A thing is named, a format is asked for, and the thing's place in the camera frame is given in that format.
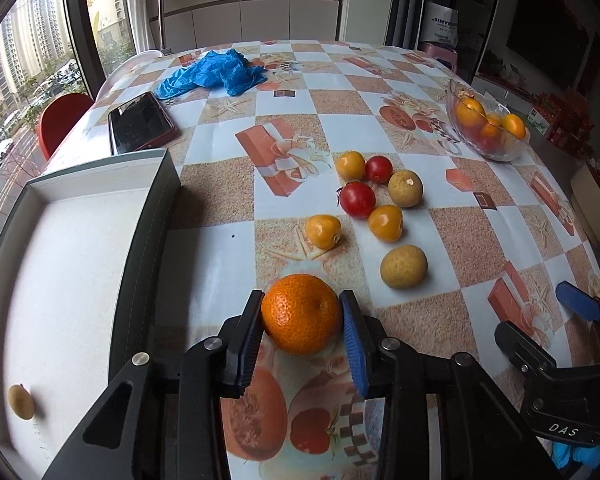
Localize stack of red boxes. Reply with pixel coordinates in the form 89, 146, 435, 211
527, 90, 596, 158

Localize pink plastic stool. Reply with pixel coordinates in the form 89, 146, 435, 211
420, 42, 458, 73

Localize red cherry tomato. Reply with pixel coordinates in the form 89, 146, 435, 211
336, 181, 377, 219
365, 155, 394, 184

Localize tan round longan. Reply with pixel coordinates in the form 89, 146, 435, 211
388, 170, 424, 208
380, 245, 428, 289

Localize cream low furniture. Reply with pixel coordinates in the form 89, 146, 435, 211
570, 160, 600, 256

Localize clear glass bowl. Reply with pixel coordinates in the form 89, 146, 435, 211
446, 79, 531, 162

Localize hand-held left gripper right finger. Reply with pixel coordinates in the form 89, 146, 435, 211
339, 289, 563, 480

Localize dark wall television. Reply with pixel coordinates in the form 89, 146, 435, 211
505, 0, 593, 86

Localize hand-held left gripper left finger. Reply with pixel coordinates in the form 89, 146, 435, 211
42, 289, 266, 480

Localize red tomato in bowl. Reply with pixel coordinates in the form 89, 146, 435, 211
467, 127, 496, 153

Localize large orange mandarin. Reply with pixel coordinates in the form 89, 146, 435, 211
261, 273, 342, 356

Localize orange in bowl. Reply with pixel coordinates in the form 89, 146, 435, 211
480, 115, 503, 146
457, 97, 486, 128
501, 113, 526, 139

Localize phone in red case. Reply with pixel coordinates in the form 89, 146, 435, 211
108, 91, 177, 157

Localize yellow cherry tomato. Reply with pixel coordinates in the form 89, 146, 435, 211
305, 214, 342, 250
368, 204, 404, 242
335, 151, 367, 182

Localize crumpled blue gloves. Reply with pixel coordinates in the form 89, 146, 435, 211
157, 49, 267, 101

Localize grey box with white inside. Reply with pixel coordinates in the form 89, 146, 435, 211
0, 149, 182, 480

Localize white cabinet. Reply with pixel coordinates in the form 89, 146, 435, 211
157, 0, 348, 53

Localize red chair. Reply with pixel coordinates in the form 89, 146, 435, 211
39, 93, 96, 161

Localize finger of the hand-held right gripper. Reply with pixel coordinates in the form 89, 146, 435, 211
555, 282, 600, 322
494, 321, 558, 376

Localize white paper bag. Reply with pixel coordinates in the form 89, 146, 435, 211
420, 2, 459, 46

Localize dark window frame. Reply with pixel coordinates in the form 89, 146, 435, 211
62, 0, 106, 96

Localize small tan longan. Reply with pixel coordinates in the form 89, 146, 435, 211
8, 384, 36, 421

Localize person's right hand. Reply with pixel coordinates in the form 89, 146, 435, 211
551, 441, 600, 472

